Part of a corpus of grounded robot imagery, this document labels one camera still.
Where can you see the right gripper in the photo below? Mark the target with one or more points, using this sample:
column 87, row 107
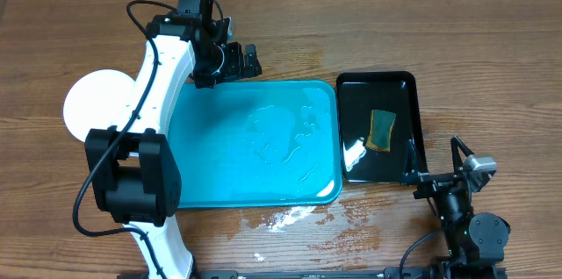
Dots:
column 434, row 182

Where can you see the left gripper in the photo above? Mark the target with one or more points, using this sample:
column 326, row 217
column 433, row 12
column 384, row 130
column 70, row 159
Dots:
column 236, row 70

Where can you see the green yellow sponge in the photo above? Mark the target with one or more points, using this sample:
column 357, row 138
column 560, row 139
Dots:
column 381, row 129

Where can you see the white plate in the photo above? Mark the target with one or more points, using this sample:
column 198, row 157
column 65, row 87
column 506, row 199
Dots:
column 95, row 100

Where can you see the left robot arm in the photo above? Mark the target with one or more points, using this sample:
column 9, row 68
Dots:
column 134, row 184

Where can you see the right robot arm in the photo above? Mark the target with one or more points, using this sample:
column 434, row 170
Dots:
column 475, row 241

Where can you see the black rectangular tray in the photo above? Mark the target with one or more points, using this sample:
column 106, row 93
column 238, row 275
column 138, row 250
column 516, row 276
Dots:
column 357, row 95

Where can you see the teal plastic tray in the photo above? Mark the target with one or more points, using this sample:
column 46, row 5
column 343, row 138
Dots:
column 257, row 144

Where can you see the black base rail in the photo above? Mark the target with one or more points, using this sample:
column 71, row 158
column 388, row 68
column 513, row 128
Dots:
column 387, row 273

